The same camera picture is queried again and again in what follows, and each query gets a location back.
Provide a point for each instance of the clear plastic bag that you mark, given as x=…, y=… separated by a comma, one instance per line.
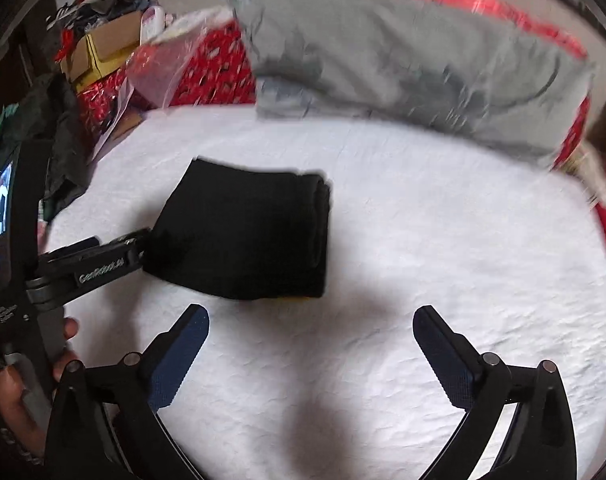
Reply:
x=163, y=70

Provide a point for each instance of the white quilted bedspread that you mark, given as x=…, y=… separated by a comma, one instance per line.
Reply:
x=433, y=260

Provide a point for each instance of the person's left hand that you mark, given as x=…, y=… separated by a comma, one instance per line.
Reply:
x=15, y=400

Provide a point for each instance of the grey floral pillow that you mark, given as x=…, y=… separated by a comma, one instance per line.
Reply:
x=408, y=60

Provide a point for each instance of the red floral quilt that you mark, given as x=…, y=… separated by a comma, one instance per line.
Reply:
x=218, y=70

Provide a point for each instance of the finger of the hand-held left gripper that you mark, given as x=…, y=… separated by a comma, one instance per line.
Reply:
x=93, y=275
x=98, y=247

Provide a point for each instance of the beige floral cushion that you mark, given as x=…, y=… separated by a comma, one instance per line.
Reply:
x=583, y=165

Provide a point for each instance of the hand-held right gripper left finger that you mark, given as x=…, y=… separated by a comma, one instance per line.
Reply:
x=175, y=360

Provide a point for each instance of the cardboard box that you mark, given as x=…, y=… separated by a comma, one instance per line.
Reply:
x=108, y=45

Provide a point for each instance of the red shiny fabric bundle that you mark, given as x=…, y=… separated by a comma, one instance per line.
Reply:
x=103, y=95

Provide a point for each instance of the dark jacket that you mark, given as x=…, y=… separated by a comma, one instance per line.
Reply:
x=65, y=150

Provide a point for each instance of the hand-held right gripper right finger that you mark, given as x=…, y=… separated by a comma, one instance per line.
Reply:
x=445, y=360

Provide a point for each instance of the white plastic packet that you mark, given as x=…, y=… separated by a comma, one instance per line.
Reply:
x=153, y=22

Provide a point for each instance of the black pants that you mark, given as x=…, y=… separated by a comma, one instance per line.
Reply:
x=243, y=230

